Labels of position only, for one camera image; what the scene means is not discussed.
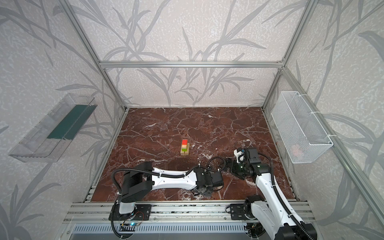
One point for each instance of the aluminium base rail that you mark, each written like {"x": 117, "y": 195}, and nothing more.
{"x": 161, "y": 212}

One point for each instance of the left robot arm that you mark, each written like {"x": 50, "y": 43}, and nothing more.
{"x": 133, "y": 184}

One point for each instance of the clear plastic bin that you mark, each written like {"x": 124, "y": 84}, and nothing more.
{"x": 50, "y": 138}

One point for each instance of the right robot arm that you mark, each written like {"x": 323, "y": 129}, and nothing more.
{"x": 271, "y": 209}

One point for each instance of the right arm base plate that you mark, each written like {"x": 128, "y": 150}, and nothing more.
{"x": 241, "y": 212}

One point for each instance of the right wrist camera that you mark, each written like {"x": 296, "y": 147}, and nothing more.
{"x": 240, "y": 155}

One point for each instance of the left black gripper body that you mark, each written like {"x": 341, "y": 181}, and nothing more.
{"x": 203, "y": 190}

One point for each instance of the plain wood block three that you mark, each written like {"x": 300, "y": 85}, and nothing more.
{"x": 184, "y": 152}

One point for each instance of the pink object in basket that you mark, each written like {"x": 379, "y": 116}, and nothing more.
{"x": 296, "y": 150}

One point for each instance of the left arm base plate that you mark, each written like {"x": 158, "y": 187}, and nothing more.
{"x": 141, "y": 213}

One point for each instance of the white wire basket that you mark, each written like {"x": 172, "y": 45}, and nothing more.
{"x": 298, "y": 124}

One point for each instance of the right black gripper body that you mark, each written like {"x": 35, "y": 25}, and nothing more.
{"x": 235, "y": 167}

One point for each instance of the aluminium frame crossbar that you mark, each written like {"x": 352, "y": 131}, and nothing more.
{"x": 184, "y": 64}

